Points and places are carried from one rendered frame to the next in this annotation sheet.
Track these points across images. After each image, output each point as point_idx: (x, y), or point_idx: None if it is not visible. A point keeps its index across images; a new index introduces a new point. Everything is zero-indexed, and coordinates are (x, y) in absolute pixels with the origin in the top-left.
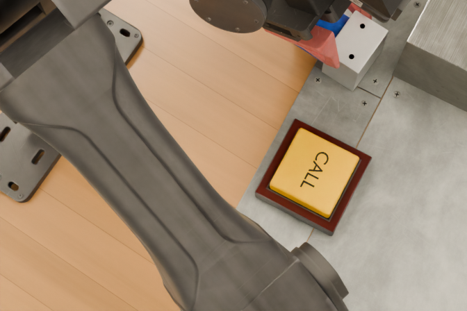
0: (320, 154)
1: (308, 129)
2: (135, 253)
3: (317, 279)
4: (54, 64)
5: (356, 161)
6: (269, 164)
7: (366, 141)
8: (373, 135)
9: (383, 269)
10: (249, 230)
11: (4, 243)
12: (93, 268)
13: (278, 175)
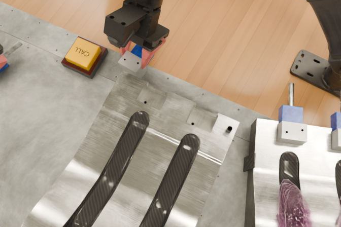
0: (88, 53)
1: (101, 52)
2: (62, 4)
3: None
4: None
5: (84, 66)
6: (88, 40)
7: (100, 77)
8: (103, 80)
9: (49, 84)
10: None
11: None
12: None
13: (80, 39)
